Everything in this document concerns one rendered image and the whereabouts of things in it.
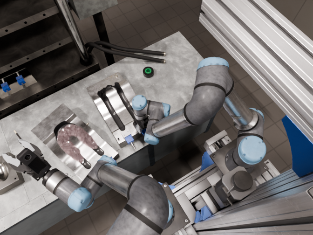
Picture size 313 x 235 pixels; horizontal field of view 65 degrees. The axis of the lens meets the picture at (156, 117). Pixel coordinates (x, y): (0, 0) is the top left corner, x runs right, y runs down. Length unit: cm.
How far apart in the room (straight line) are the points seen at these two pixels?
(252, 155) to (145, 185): 62
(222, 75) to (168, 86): 93
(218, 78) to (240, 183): 36
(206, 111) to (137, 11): 279
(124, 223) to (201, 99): 47
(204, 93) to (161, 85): 97
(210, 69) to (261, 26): 49
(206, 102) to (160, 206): 39
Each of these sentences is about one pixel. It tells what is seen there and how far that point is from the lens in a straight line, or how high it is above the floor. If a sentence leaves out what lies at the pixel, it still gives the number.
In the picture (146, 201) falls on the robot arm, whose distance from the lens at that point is 64.
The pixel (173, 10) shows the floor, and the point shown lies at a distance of 353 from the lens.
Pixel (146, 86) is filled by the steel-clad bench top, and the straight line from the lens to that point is 180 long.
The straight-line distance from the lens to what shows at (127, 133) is 152.
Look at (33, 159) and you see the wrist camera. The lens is 94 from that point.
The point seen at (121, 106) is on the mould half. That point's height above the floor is 89.
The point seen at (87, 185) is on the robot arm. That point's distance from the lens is 99.
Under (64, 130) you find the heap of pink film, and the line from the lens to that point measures 165.
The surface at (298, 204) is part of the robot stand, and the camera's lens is 37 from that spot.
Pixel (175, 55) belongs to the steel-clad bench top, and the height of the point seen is 80.
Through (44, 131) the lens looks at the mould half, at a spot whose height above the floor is 91.
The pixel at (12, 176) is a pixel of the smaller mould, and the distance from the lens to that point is 172.
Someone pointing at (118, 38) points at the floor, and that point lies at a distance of 323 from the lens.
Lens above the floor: 231
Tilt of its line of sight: 64 degrees down
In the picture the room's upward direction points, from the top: 2 degrees counter-clockwise
